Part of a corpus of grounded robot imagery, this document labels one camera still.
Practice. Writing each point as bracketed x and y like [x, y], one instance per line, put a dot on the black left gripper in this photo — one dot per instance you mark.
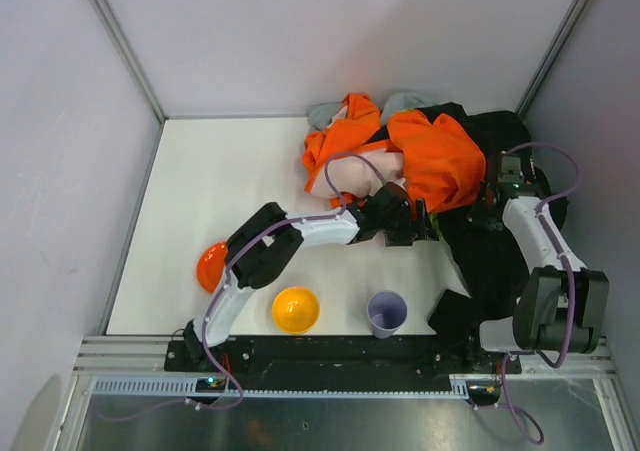
[417, 219]

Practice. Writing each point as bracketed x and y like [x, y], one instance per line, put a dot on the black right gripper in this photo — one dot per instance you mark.
[486, 219]

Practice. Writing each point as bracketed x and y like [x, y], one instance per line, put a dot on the black cloth garment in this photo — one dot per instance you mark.
[490, 262]

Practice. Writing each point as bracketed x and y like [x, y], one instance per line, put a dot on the orange jacket with white lining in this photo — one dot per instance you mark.
[436, 161]

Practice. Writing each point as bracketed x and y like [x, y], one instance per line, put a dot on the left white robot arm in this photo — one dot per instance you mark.
[258, 252]

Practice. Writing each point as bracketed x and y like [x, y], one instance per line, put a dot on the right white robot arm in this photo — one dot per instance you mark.
[561, 306]

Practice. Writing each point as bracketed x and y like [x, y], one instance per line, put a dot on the lime green cloth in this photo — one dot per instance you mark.
[434, 223]

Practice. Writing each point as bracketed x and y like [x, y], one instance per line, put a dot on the grey cloth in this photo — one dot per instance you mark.
[323, 115]

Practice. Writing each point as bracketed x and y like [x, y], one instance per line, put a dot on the lavender plastic cup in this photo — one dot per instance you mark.
[386, 312]

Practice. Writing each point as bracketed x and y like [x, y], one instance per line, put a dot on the yellow plastic bowl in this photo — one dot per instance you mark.
[295, 310]

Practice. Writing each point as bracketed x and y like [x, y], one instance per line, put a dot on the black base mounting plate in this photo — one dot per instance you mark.
[351, 364]

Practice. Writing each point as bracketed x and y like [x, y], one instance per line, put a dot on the orange plastic plate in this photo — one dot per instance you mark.
[211, 265]

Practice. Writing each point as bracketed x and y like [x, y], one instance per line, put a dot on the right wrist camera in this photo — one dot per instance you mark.
[510, 170]

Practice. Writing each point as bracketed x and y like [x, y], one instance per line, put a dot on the aluminium frame rail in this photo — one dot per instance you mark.
[160, 367]

